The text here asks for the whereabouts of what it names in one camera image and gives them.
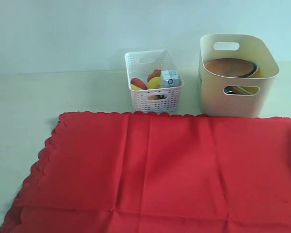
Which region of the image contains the orange cheese wedge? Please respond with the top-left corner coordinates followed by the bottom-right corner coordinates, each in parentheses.
top-left (130, 84), bottom-right (143, 91)

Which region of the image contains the yellow round fruit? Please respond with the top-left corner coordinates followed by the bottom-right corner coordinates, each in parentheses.
top-left (147, 76), bottom-right (161, 89)

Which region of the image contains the red sausage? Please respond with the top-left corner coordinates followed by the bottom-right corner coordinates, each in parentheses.
top-left (130, 78), bottom-right (147, 90)

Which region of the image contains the orange fried nugget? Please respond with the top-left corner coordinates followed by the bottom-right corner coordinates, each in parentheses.
top-left (147, 69), bottom-right (161, 82)

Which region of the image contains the white blue milk carton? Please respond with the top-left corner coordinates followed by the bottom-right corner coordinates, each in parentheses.
top-left (161, 70), bottom-right (181, 88)

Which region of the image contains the red scalloped table cloth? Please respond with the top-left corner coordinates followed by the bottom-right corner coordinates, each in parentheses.
top-left (0, 112), bottom-right (291, 233)

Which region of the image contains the brown oval plate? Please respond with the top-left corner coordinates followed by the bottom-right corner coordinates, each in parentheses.
top-left (204, 58), bottom-right (253, 78)

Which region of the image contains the pale green bowl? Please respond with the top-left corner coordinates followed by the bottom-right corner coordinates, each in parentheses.
top-left (247, 62), bottom-right (259, 77)

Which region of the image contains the white woven plastic basket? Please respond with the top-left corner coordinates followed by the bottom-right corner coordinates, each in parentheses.
top-left (125, 50), bottom-right (184, 112)

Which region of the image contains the cream plastic bin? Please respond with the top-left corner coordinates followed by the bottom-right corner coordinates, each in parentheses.
top-left (198, 34), bottom-right (279, 118)

